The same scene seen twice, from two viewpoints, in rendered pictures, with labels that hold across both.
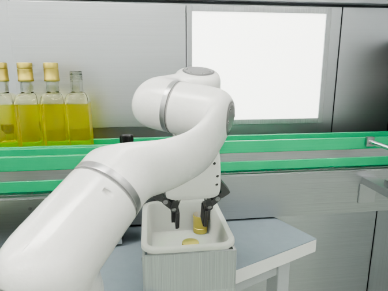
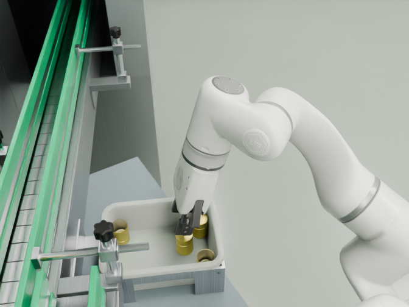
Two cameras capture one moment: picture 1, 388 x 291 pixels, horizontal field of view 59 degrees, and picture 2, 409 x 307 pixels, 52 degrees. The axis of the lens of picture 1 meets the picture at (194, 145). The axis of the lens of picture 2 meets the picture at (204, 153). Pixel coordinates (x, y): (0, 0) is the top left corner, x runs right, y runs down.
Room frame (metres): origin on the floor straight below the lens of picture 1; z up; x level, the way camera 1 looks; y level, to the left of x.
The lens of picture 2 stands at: (0.58, 0.52, 1.48)
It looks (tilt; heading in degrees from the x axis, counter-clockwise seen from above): 41 degrees down; 270
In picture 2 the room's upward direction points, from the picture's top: straight up
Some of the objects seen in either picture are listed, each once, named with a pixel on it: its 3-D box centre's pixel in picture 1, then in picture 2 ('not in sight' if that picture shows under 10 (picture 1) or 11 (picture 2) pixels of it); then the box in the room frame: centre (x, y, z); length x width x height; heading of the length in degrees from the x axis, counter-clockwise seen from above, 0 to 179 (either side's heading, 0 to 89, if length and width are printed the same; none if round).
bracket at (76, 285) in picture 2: not in sight; (92, 292); (0.76, 0.15, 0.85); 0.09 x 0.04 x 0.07; 7
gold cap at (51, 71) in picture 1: (51, 71); not in sight; (0.84, 0.35, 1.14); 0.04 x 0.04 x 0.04
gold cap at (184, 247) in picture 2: (190, 252); (184, 242); (0.62, 0.01, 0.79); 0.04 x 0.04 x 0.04
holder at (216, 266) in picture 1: (182, 236); (148, 250); (0.69, 0.03, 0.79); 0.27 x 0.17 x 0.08; 7
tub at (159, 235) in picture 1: (183, 238); (162, 245); (0.66, 0.02, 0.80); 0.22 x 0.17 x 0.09; 7
